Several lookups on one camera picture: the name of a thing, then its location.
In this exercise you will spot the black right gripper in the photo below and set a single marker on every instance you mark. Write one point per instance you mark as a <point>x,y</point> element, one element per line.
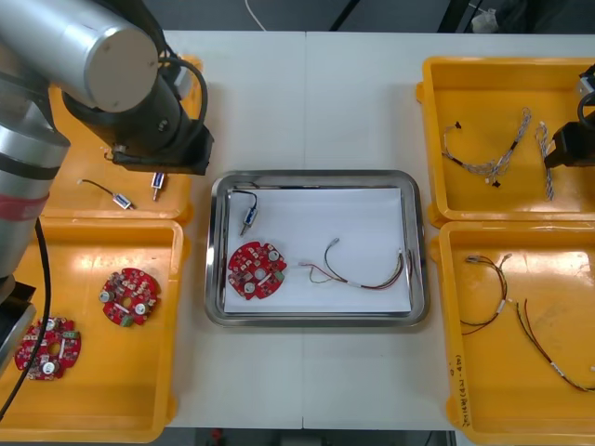
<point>574,146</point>

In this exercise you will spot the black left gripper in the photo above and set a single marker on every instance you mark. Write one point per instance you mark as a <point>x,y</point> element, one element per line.
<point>176,160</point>

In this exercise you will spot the metal solenoid with blue label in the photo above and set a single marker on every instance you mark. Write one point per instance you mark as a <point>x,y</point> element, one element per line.
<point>122,200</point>
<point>251,216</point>
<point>159,180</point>

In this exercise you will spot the round red circuit board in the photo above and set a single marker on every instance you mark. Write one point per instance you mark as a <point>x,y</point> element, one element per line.
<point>139,288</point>
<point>239,265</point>
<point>65,353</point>

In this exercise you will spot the steel tray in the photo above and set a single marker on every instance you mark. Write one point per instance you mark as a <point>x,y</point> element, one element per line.
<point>216,279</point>

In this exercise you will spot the silver-grey left robot arm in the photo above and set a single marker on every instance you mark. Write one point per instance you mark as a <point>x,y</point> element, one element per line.
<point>56,37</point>

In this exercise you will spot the yellow-orange plastic bin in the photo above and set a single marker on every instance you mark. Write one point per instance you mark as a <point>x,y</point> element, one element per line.
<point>511,395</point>
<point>116,371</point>
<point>65,204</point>
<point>488,83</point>

